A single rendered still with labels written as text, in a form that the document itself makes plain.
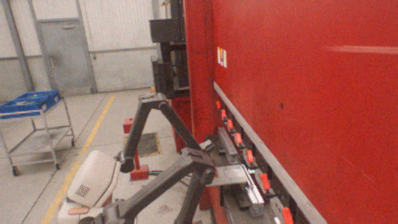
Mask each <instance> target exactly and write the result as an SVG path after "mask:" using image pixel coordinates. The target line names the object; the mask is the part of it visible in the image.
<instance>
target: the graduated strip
mask: <svg viewBox="0 0 398 224"><path fill-rule="evenodd" d="M214 85H215V86H216V88H217V89H218V91H219V92H220V93H221V94H222V96H223V97H224V99H225V100H226V101H227V103H228V104H229V106H230V107H231V108H232V109H233V110H234V112H235V113H236V115H238V118H239V119H240V120H241V121H242V122H243V124H244V125H245V127H246V129H248V130H249V132H250V134H251V135H252V136H253V137H254V139H255V140H256V141H257V143H258V144H259V145H260V147H261V148H262V149H263V151H265V153H266V154H267V156H268V158H269V159H270V160H271V162H272V163H273V164H274V165H275V166H276V168H277V169H278V170H279V173H281V175H282V176H283V178H284V179H285V180H286V181H287V182H288V184H289V185H290V187H291V188H292V190H293V191H294V192H295V194H296V195H298V198H299V199H300V200H301V202H302V203H303V204H304V206H305V207H306V209H308V210H309V212H310V214H311V215H312V217H314V219H315V220H316V221H317V222H318V224H327V223H326V222H325V220H323V217H321V216H320V214H319V213H318V211H317V210H315V208H314V207H313V206H312V204H311V203H310V202H309V200H308V199H307V198H306V196H305V195H304V194H303V193H302V192H301V190H299V187H297V185H296V184H295V182H294V181H293V180H292V179H291V178H290V176H289V175H288V174H287V173H286V172H285V170H284V169H283V168H282V166H281V165H280V164H279V162H278V161H277V160H276V159H275V158H274V156H273V155H272V154H271V152H270V151H269V150H268V149H267V147H266V146H265V145H264V143H262V141H261V140H260V138H258V137H257V135H256V134H255V132H254V131H253V129H252V128H251V127H250V126H249V125H248V124H247V123H246V121H245V120H244V119H243V117H242V116H241V114H240V113H239V112H238V110H237V109H236V108H235V107H234V106H233V105H232V103H231V102H229V99H227V96H225V95H224V93H223V92H222V91H221V90H220V88H218V85H216V83H215V82H214Z"/></svg>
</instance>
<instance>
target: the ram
mask: <svg viewBox="0 0 398 224"><path fill-rule="evenodd" d="M211 28H212V43H213V74H214V82H215V83H216V85H218V88H220V90H221V91H222V92H223V93H224V95H225V96H227V99H229V102H231V103H232V105H233V106H234V107H235V108H236V109H237V110H238V112H239V113H240V114H241V116H242V117H243V119H244V120H245V121H246V123H247V124H248V125H249V126H250V127H251V128H252V129H253V131H254V132H255V134H256V135H257V137H258V138H260V140H261V141H262V143H264V145H265V146H266V147H267V149H268V150H269V151H270V152H271V154H272V155H273V156H274V158H275V159H276V160H277V161H278V162H279V164H280V165H281V166H282V168H283V169H284V170H285V172H286V173H287V174H288V175H289V176H290V178H291V179H292V180H293V181H294V182H295V184H296V185H297V187H298V188H299V190H301V192H302V193H303V194H304V195H305V196H306V198H307V199H308V200H309V202H310V203H311V204H312V206H313V207H314V208H315V210H317V211H318V213H319V214H320V216H321V217H323V220H325V222H326V223H327V224H398V0H211ZM218 47H219V48H220V63H218ZM221 49H222V52H221ZM224 50H225V51H226V66H227V68H225V67H224ZM214 88H215V89H216V91H217V92H218V95H219V96H220V97H221V98H222V99H223V100H224V102H225V104H227V107H228V108H229V109H230V110H231V111H232V114H233V115H235V117H236V119H237V120H238V122H239V123H240V124H241V126H242V127H243V129H244V130H245V132H246V133H247V134H248V136H249V137H250V138H251V140H252V141H253V143H254V145H255V146H256V147H257V148H258V149H259V151H260V153H261V154H262V155H263V157H264V158H265V159H266V161H267V162H268V164H269V165H270V166H271V168H272V169H273V171H274V172H275V173H276V174H277V176H278V177H279V179H280V181H282V183H283V185H284V186H285V187H286V189H287V190H288V192H289V193H290V195H291V196H292V197H293V198H294V200H295V202H296V203H297V204H298V206H299V207H300V209H301V210H302V211H303V212H304V215H306V217H307V219H308V220H309V221H310V222H311V223H312V224H318V222H317V221H316V220H315V219H314V217H312V215H311V214H310V212H309V210H308V209H306V207H305V206H304V204H303V203H302V202H301V200H300V199H299V197H298V195H296V194H295V192H294V191H293V190H292V188H291V187H290V185H289V184H288V182H287V181H286V180H285V179H284V178H283V176H282V175H281V173H279V170H278V169H277V168H276V166H275V165H274V164H273V163H272V162H271V160H270V159H269V158H268V156H267V154H266V153H265V151H263V149H262V148H261V147H260V145H259V144H258V143H257V141H256V140H255V139H254V137H253V136H252V135H251V134H250V132H249V130H248V129H246V127H245V125H244V124H243V122H242V121H241V120H240V119H239V118H238V115H236V113H235V112H234V110H233V109H232V108H231V107H230V106H229V104H228V103H227V101H226V100H225V99H224V97H223V96H222V94H221V93H220V92H219V91H218V89H217V88H216V86H215V85H214Z"/></svg>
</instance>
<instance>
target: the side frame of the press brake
mask: <svg viewBox="0 0 398 224"><path fill-rule="evenodd" d="M183 16H184V24H185V33H186V49H187V66H188V82H189V91H190V107H191V124H192V132H193V136H194V137H195V138H196V140H197V142H198V143H199V145H200V144H201V143H205V136H207V135H217V134H218V128H221V127H224V129H225V130H226V132H227V135H229V138H230V140H231V141H232V144H233V145H234V146H235V148H236V151H237V152H238V155H239V154H242V150H241V151H240V150H238V146H237V145H236V142H235V139H234V136H231V135H230V134H229V130H228V128H227V124H224V122H223V121H222V113H218V108H217V104H216V102H219V104H220V107H221V108H220V110H221V109H222V98H221V97H220V96H219V95H218V92H217V91H216V89H215V88H214V74H213V43H212V28H211V0H183ZM249 175H250V176H251V178H252V181H253V182H254V185H255V186H256V188H257V190H258V192H259V193H260V196H261V197H262V199H263V201H264V202H266V201H271V199H270V198H268V199H266V198H265V197H264V195H265V193H263V190H261V188H260V185H259V184H258V183H257V180H256V179H255V176H254V173H249ZM266 194H267V193H266ZM199 206H200V210H205V209H210V206H213V205H212V203H211V195H210V193H209V190H208V187H206V188H205V189H204V192H203V193H202V197H201V199H200V203H199Z"/></svg>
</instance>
